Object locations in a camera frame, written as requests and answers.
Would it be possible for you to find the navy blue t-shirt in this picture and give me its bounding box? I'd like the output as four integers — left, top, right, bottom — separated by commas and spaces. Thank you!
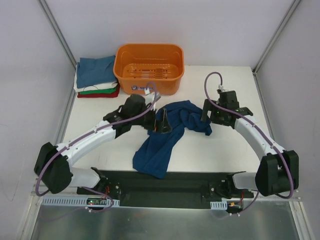
132, 100, 212, 179

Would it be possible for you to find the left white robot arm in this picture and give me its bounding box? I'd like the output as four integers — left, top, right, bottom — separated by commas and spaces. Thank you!
34, 92, 172, 197

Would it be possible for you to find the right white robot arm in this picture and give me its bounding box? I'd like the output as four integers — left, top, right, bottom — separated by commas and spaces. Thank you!
201, 90, 299, 199

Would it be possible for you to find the folded red t-shirt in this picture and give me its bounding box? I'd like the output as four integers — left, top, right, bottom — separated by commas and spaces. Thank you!
77, 86, 120, 98

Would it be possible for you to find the folded green t-shirt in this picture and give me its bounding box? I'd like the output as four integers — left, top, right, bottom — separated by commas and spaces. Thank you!
79, 87, 118, 95

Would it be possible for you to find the orange plastic basket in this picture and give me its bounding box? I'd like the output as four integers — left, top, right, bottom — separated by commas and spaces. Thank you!
113, 43, 185, 96

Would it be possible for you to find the folded light blue t-shirt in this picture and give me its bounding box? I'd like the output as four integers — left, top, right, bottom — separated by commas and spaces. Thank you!
75, 55, 117, 89

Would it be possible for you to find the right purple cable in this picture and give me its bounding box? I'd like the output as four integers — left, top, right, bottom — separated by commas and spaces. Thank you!
204, 71, 295, 218

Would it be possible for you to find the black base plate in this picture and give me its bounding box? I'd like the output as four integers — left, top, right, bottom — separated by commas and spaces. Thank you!
76, 168, 261, 209

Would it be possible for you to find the right slotted cable duct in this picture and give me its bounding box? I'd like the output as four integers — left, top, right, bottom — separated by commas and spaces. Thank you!
209, 200, 244, 211

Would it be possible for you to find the slotted cable duct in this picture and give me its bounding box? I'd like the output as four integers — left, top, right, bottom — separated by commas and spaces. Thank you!
42, 196, 120, 208
209, 200, 244, 211

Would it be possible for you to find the right aluminium frame post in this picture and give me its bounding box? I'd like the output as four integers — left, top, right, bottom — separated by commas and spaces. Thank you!
252, 0, 302, 76

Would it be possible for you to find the aluminium frame post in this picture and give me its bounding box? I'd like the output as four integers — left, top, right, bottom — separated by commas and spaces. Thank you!
252, 0, 302, 76
37, 0, 77, 69

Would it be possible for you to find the left aluminium frame post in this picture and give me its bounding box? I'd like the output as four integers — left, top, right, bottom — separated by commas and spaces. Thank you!
37, 0, 77, 69

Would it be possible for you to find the left slotted cable duct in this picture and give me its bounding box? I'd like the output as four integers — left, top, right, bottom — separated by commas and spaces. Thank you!
42, 196, 120, 208

